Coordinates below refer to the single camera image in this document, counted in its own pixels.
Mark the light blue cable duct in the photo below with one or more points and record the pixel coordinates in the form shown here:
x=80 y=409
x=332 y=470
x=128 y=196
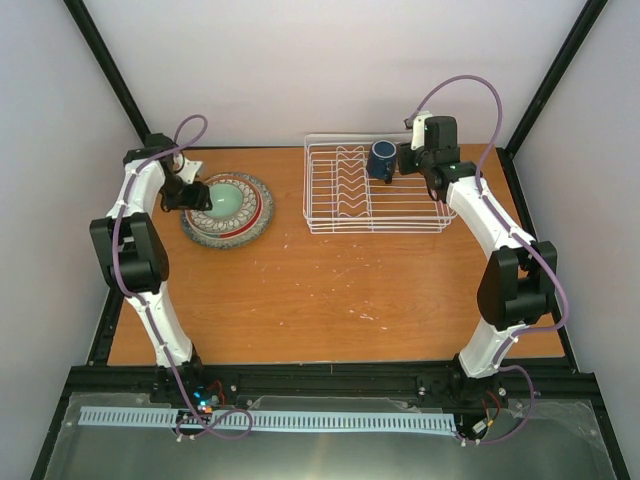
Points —
x=273 y=421

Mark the red and teal plate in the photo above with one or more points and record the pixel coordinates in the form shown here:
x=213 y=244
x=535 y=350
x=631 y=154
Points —
x=249 y=211

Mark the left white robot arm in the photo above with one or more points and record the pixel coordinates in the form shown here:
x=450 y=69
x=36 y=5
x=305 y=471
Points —
x=130 y=252

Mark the black frame post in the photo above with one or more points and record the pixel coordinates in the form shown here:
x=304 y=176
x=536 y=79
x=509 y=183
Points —
x=93 y=38
x=571 y=45

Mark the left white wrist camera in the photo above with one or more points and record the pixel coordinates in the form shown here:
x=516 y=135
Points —
x=188 y=170

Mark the mint green bowl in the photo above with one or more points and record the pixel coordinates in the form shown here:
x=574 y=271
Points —
x=226 y=200

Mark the white wire dish rack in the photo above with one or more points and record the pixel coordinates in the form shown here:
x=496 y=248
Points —
x=341 y=198

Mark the floral patterned bowl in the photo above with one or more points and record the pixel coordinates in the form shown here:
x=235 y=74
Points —
x=199 y=223

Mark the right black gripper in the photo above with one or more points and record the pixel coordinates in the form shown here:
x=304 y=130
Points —
x=404 y=167

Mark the large grey rimmed plate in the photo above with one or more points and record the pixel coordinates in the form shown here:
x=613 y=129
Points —
x=243 y=239

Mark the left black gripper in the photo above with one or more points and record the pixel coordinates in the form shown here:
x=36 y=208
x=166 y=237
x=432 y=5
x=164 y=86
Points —
x=195 y=199

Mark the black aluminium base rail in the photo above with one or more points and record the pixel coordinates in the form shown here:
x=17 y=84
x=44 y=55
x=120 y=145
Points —
x=424 y=384

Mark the dark blue mug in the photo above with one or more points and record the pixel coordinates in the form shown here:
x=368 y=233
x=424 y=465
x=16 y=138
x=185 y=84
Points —
x=381 y=162

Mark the black left frame post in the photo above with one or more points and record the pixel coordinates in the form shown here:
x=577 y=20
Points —
x=93 y=38

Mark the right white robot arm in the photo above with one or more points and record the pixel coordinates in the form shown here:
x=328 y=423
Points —
x=516 y=289

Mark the black right frame post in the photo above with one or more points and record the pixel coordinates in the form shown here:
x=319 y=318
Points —
x=571 y=45

